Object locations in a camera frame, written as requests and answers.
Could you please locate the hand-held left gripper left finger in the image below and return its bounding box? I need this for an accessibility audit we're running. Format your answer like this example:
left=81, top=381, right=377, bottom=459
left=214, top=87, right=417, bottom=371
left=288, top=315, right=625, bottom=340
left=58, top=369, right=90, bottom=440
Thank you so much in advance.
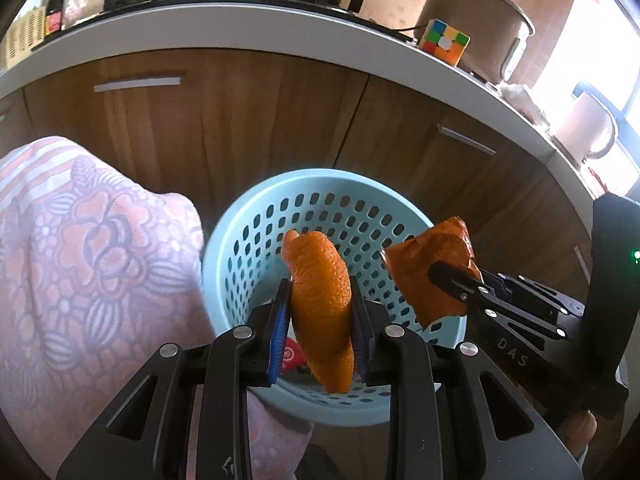
left=56, top=277, right=293, bottom=480

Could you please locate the white countertop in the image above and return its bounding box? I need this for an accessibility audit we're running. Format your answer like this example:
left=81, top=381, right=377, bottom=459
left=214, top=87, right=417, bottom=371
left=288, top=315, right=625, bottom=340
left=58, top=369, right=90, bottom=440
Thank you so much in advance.
left=0, top=0, right=640, bottom=201

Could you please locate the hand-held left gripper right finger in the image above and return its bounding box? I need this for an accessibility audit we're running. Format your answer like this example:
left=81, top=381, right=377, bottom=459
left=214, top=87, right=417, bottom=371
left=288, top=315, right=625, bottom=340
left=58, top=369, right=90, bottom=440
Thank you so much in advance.
left=350, top=275, right=586, bottom=480

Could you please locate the wooden base cabinet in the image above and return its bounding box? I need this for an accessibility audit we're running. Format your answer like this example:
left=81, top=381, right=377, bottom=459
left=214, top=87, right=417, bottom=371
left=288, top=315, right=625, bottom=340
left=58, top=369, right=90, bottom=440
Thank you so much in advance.
left=0, top=50, right=601, bottom=311

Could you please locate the pink patterned blanket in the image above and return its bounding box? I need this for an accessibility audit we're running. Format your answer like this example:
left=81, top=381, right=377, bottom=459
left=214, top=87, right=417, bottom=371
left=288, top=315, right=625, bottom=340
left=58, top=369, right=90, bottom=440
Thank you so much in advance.
left=0, top=135, right=316, bottom=480

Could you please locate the brown rice cooker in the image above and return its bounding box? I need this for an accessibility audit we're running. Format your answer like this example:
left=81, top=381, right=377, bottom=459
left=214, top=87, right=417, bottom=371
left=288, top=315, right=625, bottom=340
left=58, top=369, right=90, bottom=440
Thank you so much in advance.
left=412, top=0, right=536, bottom=84

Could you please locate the black power cord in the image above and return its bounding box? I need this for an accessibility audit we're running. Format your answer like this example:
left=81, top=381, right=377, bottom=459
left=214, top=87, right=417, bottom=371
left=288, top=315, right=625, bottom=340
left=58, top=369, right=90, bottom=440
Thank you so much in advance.
left=369, top=19, right=427, bottom=36

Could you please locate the colourful puzzle cube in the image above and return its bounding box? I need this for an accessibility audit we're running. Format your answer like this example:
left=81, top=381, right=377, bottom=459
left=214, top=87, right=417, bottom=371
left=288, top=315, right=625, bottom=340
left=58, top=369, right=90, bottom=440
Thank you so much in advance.
left=418, top=18, right=472, bottom=67

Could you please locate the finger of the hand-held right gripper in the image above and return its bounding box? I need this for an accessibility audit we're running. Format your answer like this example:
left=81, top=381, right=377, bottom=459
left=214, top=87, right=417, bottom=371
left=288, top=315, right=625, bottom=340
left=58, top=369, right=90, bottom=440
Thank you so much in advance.
left=482, top=272, right=586, bottom=318
left=427, top=261, right=571, bottom=341

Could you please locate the orange snack wrapper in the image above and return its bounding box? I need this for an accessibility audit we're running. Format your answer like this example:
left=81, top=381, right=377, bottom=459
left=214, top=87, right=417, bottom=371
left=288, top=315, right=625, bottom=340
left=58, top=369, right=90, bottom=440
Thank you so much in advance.
left=382, top=216, right=484, bottom=332

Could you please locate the dark sauce bottle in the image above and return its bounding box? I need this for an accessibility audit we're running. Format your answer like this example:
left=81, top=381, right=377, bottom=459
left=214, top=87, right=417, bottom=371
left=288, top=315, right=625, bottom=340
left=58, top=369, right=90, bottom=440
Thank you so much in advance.
left=44, top=0, right=67, bottom=37

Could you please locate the orange peel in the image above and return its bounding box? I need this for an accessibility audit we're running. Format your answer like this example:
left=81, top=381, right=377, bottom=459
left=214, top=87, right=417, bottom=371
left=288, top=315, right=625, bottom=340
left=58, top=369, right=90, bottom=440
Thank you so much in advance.
left=281, top=229, right=356, bottom=395

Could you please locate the light blue plastic basket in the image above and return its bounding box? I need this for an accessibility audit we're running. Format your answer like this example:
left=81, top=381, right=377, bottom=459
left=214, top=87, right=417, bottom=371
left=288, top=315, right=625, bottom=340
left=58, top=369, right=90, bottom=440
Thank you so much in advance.
left=201, top=168, right=469, bottom=429

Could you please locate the white kettle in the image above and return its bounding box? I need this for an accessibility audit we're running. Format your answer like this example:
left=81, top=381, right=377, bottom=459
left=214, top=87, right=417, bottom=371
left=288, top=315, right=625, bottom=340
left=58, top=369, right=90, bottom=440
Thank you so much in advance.
left=552, top=90, right=619, bottom=167

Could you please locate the crumpled white cloth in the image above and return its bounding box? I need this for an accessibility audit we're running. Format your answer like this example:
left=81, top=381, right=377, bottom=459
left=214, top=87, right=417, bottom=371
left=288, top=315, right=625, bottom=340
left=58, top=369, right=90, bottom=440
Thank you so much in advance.
left=499, top=82, right=549, bottom=127

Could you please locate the person's right hand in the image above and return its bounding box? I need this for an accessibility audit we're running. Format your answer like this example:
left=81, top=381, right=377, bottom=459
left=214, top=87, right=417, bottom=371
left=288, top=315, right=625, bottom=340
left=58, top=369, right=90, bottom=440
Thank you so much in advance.
left=562, top=410, right=598, bottom=463

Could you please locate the yellow utensil basket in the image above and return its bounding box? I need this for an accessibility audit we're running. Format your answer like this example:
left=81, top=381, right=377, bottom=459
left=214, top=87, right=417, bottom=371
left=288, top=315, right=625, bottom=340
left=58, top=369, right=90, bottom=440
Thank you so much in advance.
left=2, top=7, right=49, bottom=69

